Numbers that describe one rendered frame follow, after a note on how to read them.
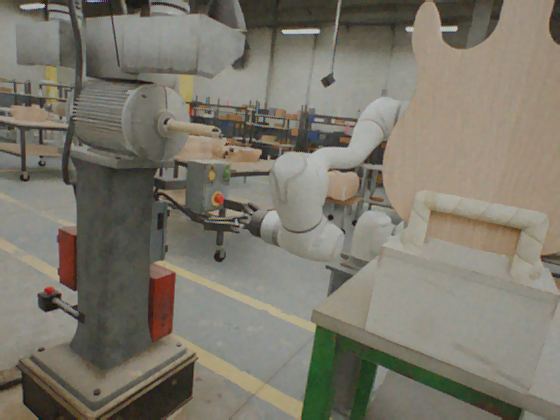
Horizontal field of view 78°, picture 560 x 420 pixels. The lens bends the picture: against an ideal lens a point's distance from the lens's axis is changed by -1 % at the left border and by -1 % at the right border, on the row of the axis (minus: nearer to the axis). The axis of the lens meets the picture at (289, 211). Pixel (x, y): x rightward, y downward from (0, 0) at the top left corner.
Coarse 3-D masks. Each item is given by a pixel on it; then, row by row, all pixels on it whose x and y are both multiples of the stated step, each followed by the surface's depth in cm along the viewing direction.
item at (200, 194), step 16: (192, 160) 139; (208, 160) 146; (192, 176) 139; (208, 176) 137; (160, 192) 145; (192, 192) 140; (208, 192) 140; (224, 192) 148; (192, 208) 141; (208, 208) 142; (224, 208) 151
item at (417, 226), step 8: (416, 200) 60; (416, 208) 60; (424, 208) 59; (416, 216) 60; (424, 216) 60; (408, 224) 62; (416, 224) 60; (424, 224) 60; (408, 232) 62; (416, 232) 61; (424, 232) 61; (416, 240) 61; (424, 240) 62; (408, 248) 62; (416, 248) 61
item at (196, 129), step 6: (174, 126) 112; (180, 126) 111; (186, 126) 110; (192, 126) 108; (198, 126) 107; (204, 126) 106; (210, 126) 106; (186, 132) 111; (192, 132) 109; (198, 132) 108; (204, 132) 106; (210, 132) 105
